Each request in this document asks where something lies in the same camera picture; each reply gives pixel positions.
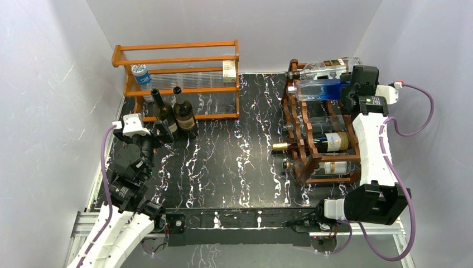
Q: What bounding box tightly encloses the clear square liquor bottle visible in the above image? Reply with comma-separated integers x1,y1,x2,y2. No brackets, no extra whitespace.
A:
286,57,363,80

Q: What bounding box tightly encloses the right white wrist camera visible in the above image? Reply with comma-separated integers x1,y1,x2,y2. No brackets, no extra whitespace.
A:
375,81,403,105

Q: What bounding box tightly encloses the orange wooden shelf rack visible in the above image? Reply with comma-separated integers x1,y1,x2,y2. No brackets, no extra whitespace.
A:
112,40,240,122

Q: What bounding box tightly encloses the clear bottle gold label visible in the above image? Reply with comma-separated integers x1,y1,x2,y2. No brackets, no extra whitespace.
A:
282,160,358,176

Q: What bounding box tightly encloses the gold foil wine bottle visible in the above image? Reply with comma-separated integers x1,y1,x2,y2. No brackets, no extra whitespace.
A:
272,132,352,153

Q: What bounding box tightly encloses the brown wooden wine rack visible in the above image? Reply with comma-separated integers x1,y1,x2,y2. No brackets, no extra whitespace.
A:
272,76,361,185

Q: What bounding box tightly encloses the small white box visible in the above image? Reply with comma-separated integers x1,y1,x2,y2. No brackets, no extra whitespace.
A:
222,60,237,83

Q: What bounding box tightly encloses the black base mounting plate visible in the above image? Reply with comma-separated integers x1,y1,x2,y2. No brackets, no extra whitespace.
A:
164,207,336,246

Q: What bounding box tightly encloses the blue clear glass bottle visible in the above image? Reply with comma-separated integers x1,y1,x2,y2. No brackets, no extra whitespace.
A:
286,79,348,102

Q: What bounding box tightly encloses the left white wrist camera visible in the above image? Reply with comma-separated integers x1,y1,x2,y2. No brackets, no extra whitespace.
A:
112,113,151,137

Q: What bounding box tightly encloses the blue lidded jar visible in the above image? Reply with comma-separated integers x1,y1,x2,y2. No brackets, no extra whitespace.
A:
131,64,152,85

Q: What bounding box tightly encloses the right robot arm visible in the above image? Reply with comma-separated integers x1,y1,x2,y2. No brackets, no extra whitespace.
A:
314,65,410,231

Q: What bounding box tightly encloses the green wine bottle silver cap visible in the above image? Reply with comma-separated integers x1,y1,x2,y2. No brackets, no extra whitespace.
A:
173,86,197,139

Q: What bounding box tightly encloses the clear empty bottle on rack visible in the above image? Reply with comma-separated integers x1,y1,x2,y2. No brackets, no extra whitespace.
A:
284,114,348,136

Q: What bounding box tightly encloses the green wine bottle black neck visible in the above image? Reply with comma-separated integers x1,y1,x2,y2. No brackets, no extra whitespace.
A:
151,88,178,140

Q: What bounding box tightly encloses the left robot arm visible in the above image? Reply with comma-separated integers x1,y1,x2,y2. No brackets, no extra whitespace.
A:
68,113,174,267

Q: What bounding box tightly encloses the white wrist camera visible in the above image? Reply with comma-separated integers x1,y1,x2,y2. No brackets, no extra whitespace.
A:
112,113,151,137
375,81,403,105

